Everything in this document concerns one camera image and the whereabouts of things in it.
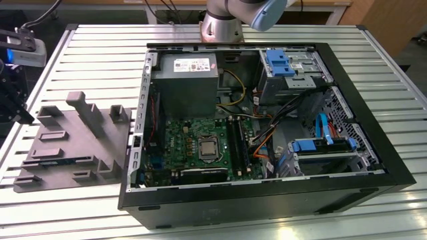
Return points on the RAM stick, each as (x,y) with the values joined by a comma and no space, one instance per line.
(56,162)

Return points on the black RAM slot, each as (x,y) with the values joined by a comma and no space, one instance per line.
(231,132)

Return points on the grey parts rack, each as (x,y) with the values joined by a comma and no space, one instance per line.
(76,140)

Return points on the grey power supply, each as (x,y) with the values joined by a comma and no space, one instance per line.
(183,95)

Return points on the green motherboard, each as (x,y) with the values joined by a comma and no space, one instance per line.
(180,130)

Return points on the silver CPU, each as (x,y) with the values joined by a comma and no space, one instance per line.
(208,149)

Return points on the black graphics card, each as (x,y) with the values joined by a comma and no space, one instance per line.
(203,176)

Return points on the blue drive latch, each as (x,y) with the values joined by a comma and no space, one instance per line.
(277,62)

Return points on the black open PC case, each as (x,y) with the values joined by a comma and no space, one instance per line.
(233,207)

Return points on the metal drive cage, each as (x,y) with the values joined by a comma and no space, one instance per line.
(300,83)

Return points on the hard disk in blue carrier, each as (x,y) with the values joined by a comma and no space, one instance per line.
(320,147)

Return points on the metal disk bay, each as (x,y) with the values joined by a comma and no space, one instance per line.
(323,156)

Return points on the wooden cabinet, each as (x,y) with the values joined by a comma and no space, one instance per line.
(383,25)

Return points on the black chair caster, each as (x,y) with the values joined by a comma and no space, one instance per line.
(420,40)

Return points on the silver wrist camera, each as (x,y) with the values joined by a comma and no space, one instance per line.
(36,53)

